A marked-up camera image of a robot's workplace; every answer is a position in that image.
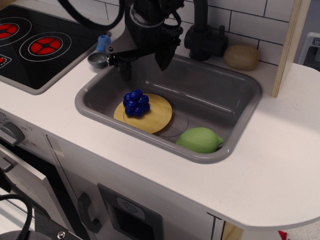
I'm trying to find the grey dishwasher control panel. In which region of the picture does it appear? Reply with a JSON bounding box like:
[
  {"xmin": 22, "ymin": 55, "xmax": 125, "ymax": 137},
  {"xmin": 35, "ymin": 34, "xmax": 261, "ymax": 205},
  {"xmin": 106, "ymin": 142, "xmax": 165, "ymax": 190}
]
[{"xmin": 97, "ymin": 183, "xmax": 165, "ymax": 240}]

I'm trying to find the green toy lime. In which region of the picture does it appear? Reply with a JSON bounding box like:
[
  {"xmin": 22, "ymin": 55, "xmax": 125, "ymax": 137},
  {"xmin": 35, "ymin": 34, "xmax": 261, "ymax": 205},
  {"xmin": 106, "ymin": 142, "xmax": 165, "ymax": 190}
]
[{"xmin": 175, "ymin": 127, "xmax": 224, "ymax": 154}]

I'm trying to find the black toy stovetop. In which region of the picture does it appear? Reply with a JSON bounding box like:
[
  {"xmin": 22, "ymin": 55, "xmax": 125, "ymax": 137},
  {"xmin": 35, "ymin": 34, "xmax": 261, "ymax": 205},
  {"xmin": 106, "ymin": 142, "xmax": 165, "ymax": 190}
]
[{"xmin": 0, "ymin": 4, "xmax": 105, "ymax": 95}]

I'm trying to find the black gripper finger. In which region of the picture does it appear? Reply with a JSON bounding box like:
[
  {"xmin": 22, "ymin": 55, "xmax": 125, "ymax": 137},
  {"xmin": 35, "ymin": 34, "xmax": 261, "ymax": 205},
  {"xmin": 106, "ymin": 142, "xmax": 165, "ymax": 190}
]
[
  {"xmin": 154, "ymin": 44, "xmax": 177, "ymax": 71},
  {"xmin": 118, "ymin": 61, "xmax": 132, "ymax": 81}
]

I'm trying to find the grey plastic sink basin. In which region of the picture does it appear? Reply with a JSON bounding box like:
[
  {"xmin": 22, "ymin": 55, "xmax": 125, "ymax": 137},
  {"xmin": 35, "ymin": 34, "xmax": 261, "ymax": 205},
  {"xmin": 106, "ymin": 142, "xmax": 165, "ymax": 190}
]
[{"xmin": 75, "ymin": 55, "xmax": 262, "ymax": 164}]

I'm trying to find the black braided cable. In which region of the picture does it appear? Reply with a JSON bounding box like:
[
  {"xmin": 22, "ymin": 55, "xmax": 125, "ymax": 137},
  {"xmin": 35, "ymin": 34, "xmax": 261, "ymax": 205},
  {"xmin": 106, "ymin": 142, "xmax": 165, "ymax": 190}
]
[{"xmin": 0, "ymin": 194, "xmax": 34, "ymax": 240}]

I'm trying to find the small grey toy bowl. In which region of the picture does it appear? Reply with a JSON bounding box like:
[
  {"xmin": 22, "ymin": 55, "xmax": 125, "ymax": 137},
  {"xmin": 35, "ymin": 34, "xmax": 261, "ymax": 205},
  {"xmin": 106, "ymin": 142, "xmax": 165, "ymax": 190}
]
[{"xmin": 87, "ymin": 51, "xmax": 108, "ymax": 69}]

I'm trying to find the black toy faucet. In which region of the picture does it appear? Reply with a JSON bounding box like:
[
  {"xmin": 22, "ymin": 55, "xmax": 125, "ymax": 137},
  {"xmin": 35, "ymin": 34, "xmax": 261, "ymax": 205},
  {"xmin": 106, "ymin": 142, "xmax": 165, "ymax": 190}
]
[{"xmin": 184, "ymin": 0, "xmax": 228, "ymax": 61}]

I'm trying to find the white oven door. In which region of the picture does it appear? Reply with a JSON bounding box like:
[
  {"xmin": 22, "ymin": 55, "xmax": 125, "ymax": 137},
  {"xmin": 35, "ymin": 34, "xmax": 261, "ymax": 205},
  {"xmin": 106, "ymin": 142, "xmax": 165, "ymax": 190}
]
[{"xmin": 0, "ymin": 145, "xmax": 59, "ymax": 220}]

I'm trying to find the blue toy blueberry cluster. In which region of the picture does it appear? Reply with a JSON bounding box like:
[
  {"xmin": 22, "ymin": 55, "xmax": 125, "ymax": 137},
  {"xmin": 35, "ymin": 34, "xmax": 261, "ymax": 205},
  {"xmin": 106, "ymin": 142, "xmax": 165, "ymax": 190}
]
[{"xmin": 122, "ymin": 89, "xmax": 151, "ymax": 118}]

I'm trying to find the grey cabinet door handle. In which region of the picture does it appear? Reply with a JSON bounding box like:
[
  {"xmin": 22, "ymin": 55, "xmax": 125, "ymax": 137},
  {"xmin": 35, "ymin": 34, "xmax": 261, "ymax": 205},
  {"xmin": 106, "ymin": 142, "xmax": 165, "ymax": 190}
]
[{"xmin": 77, "ymin": 192, "xmax": 102, "ymax": 234}]

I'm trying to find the beige toy potato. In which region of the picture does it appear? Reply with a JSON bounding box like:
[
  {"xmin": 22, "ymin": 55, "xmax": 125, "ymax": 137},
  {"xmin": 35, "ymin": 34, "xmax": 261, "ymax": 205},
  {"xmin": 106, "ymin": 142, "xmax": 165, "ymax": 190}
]
[{"xmin": 223, "ymin": 44, "xmax": 261, "ymax": 71}]

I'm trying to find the grey oven knob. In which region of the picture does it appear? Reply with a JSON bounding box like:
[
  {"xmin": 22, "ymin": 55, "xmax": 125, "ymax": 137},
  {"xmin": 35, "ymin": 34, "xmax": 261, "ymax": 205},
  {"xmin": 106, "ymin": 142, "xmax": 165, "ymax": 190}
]
[{"xmin": 0, "ymin": 122, "xmax": 25, "ymax": 147}]

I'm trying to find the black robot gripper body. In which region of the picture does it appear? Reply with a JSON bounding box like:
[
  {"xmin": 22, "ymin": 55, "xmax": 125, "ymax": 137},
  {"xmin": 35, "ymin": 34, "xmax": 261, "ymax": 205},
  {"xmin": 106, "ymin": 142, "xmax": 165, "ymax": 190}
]
[{"xmin": 106, "ymin": 14, "xmax": 183, "ymax": 67}]

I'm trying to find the light wooden side panel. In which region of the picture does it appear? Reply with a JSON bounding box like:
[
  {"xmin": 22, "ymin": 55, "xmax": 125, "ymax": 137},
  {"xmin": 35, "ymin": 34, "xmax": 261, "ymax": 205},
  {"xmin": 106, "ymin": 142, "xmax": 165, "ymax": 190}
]
[{"xmin": 271, "ymin": 0, "xmax": 311, "ymax": 98}]

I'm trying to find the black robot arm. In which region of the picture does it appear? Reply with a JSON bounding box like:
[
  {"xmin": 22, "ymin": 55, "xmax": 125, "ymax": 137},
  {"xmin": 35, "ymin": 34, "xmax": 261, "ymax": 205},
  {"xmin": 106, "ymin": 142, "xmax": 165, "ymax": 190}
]
[{"xmin": 59, "ymin": 0, "xmax": 184, "ymax": 81}]

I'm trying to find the yellow toy plate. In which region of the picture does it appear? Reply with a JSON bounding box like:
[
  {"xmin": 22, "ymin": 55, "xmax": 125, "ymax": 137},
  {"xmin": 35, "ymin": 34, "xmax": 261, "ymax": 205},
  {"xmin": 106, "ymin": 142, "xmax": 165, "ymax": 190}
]
[{"xmin": 113, "ymin": 93, "xmax": 173, "ymax": 134}]

